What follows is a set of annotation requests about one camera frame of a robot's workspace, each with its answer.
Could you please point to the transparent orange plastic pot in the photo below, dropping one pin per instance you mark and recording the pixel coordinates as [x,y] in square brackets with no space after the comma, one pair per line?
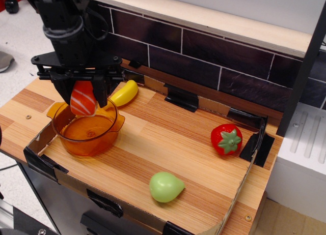
[86,135]

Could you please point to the yellow toy banana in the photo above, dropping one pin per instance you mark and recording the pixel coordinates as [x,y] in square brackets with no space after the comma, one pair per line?
[125,94]

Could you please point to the white ribbed plastic block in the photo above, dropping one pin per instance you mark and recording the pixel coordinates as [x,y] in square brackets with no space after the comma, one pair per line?
[297,180]

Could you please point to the cardboard fence with black tape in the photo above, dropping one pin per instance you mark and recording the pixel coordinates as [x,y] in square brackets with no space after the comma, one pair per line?
[166,129]

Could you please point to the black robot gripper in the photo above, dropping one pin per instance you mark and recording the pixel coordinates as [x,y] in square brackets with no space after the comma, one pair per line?
[78,57]

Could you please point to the black vertical post right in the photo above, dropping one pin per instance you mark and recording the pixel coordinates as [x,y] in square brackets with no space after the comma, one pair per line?
[303,74]

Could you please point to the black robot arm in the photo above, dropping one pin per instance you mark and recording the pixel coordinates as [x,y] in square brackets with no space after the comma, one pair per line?
[75,32]

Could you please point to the red toy strawberry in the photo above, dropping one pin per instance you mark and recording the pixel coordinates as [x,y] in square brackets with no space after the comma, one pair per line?
[226,139]

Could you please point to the orange salmon sushi toy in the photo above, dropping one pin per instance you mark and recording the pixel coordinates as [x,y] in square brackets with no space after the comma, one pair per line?
[83,101]

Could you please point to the grey shoe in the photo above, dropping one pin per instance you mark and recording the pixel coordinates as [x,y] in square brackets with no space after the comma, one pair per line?
[5,61]

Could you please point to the green toy pear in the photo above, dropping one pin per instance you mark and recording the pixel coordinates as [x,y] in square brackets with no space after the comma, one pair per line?
[165,187]

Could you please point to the dark brick pattern backsplash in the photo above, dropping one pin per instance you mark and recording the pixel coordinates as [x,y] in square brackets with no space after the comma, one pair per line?
[258,75]

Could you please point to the black caster wheel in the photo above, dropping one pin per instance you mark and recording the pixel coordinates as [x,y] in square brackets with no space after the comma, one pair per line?
[11,6]

